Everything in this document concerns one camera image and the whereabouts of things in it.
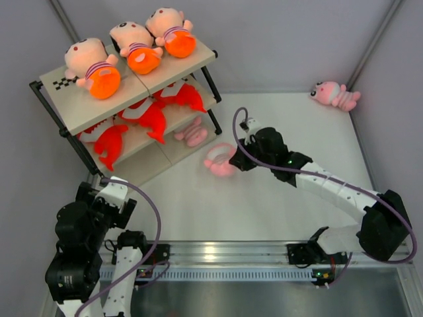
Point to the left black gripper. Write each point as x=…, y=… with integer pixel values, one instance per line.
x=87, y=193

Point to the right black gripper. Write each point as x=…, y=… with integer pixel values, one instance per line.
x=240, y=160

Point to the pink plush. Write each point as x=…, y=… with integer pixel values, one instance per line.
x=330, y=93
x=193, y=134
x=217, y=160

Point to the red plush fish white face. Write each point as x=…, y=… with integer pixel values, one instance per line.
x=107, y=138

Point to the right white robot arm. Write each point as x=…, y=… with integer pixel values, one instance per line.
x=381, y=223

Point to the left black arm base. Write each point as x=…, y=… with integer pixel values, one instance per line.
x=161, y=253

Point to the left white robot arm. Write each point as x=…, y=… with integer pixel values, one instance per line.
x=73, y=277

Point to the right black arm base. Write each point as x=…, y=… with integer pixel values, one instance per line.
x=306, y=254

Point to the beige three-tier shelf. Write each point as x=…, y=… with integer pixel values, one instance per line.
x=143, y=158

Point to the right doll orange pants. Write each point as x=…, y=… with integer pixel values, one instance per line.
x=172, y=32

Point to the doll orange pants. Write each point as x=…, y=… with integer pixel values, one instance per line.
x=94, y=70
x=172, y=32
x=134, y=42

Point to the left doll orange pants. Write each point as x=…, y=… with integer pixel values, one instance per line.
x=94, y=70

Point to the middle doll orange pants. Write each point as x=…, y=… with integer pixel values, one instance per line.
x=134, y=42

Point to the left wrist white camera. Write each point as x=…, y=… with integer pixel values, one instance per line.
x=114, y=191

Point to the wrist white camera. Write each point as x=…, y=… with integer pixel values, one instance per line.
x=250, y=126
x=114, y=191

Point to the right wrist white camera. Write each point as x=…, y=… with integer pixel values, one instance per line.
x=250, y=126

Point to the aluminium mounting rail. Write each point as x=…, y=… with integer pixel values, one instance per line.
x=229, y=253

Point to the white slotted cable duct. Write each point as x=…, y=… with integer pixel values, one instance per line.
x=228, y=274

